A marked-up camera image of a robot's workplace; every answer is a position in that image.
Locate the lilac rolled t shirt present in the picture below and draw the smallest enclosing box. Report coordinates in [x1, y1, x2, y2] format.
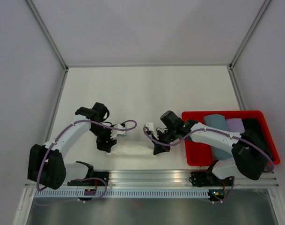
[226, 118, 245, 133]

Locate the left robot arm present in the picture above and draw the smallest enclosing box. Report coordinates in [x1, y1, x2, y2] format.
[28, 103, 117, 191]

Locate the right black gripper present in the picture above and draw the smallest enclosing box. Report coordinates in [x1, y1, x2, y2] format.
[151, 127, 177, 155]

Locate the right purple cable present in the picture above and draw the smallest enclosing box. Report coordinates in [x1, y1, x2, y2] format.
[143, 126, 274, 204]

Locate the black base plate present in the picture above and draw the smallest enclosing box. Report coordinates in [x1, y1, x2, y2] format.
[67, 171, 110, 187]
[189, 171, 233, 187]

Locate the black rolled t shirt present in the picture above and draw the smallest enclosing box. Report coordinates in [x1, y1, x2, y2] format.
[242, 118, 263, 133]

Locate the right aluminium frame post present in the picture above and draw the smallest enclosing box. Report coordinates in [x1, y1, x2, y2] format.
[228, 0, 272, 70]

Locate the purple cable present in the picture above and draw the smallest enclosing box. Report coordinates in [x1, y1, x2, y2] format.
[34, 119, 137, 207]
[143, 126, 274, 204]

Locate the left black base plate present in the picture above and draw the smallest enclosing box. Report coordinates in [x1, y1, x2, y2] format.
[67, 171, 110, 187]

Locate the aluminium frame post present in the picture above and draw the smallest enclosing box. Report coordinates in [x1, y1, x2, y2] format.
[24, 0, 68, 71]
[228, 0, 272, 70]

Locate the red plastic bin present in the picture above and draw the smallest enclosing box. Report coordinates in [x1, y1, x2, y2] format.
[182, 110, 280, 166]

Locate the white slotted cable duct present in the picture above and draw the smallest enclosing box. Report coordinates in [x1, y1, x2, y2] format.
[34, 188, 209, 198]

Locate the white t shirt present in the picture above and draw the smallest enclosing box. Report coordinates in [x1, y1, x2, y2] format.
[107, 141, 154, 158]

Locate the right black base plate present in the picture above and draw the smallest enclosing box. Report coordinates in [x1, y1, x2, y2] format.
[189, 171, 233, 187]

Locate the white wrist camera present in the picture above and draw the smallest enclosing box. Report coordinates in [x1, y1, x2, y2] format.
[143, 122, 155, 135]
[111, 124, 127, 138]

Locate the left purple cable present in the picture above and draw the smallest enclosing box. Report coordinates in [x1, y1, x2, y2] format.
[34, 119, 137, 207]

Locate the left aluminium frame post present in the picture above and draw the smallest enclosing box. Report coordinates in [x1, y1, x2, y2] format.
[24, 0, 68, 71]

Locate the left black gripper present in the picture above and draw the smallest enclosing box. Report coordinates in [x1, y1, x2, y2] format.
[89, 123, 117, 154]

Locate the aluminium mounting rail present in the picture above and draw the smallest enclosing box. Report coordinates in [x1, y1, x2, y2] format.
[25, 170, 280, 188]

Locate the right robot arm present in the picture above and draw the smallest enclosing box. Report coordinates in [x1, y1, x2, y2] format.
[144, 111, 274, 185]

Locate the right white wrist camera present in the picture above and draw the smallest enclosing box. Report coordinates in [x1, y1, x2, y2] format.
[143, 122, 155, 135]

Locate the grey-blue rolled t shirt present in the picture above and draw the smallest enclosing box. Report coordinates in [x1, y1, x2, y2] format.
[203, 114, 232, 160]

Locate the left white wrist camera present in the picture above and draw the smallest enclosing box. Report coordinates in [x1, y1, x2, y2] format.
[111, 124, 127, 138]

